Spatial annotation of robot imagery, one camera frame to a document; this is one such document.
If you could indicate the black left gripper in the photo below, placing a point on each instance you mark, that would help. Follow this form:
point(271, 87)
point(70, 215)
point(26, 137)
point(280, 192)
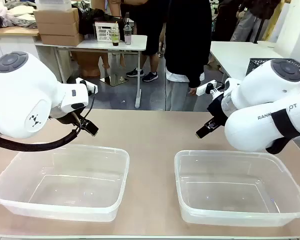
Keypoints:
point(65, 119)

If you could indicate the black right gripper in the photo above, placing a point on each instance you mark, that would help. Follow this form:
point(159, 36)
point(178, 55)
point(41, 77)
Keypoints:
point(216, 110)

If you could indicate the clear plastic bin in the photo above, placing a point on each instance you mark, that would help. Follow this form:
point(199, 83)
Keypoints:
point(15, 200)
point(290, 210)

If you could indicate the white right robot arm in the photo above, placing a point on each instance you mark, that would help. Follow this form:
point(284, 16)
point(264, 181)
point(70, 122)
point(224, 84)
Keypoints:
point(265, 87)

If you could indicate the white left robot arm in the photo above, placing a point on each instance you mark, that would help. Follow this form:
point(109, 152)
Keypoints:
point(20, 100)

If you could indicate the black mesh basket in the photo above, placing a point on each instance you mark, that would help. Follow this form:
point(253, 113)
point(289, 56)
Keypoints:
point(257, 65)

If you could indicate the white slotted basket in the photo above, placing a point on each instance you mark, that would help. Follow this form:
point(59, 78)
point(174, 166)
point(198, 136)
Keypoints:
point(103, 31)

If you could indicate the person's left hand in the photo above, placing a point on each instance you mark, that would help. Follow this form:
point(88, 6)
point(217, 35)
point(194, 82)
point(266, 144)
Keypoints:
point(193, 91)

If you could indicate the flat mirror plate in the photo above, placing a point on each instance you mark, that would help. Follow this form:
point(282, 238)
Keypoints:
point(114, 80)

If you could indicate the brown bulky object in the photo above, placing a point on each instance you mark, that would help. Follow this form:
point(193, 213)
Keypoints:
point(90, 65)

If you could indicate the black sneaker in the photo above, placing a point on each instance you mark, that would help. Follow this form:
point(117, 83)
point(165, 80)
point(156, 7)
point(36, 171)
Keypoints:
point(150, 77)
point(135, 73)

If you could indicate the white table with grey legs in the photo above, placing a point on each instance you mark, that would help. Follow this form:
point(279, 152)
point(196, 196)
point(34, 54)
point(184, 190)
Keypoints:
point(95, 43)

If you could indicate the brown cardboard box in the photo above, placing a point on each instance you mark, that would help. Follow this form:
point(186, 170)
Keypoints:
point(60, 40)
point(56, 16)
point(57, 28)

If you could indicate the person in black sweater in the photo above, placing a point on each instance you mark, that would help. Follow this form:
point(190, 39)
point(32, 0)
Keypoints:
point(187, 37)

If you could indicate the bottle with green drink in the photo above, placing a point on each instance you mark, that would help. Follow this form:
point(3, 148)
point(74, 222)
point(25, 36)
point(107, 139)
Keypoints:
point(115, 35)

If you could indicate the bottle with pink drink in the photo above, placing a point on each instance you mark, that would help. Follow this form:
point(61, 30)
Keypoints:
point(127, 35)

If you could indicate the person in black shorts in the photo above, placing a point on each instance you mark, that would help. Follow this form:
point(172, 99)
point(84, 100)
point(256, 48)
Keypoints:
point(152, 37)

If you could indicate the black bag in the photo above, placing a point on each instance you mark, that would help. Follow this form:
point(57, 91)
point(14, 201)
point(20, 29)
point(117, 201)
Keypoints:
point(90, 20)

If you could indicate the person in grey trousers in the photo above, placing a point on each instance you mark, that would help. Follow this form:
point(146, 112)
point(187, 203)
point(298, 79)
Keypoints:
point(247, 25)

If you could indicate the clear plastic storage box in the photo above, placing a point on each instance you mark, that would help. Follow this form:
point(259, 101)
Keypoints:
point(53, 3)

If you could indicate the pile of light clothes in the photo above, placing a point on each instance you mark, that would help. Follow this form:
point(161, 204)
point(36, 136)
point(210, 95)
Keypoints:
point(12, 15)

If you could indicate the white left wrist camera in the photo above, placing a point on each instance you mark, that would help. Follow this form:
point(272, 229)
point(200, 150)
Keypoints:
point(90, 86)

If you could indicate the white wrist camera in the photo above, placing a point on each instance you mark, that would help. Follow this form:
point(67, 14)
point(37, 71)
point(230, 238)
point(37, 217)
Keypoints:
point(90, 86)
point(202, 88)

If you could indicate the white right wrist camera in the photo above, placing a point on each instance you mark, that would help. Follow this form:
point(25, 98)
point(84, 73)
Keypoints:
point(202, 88)

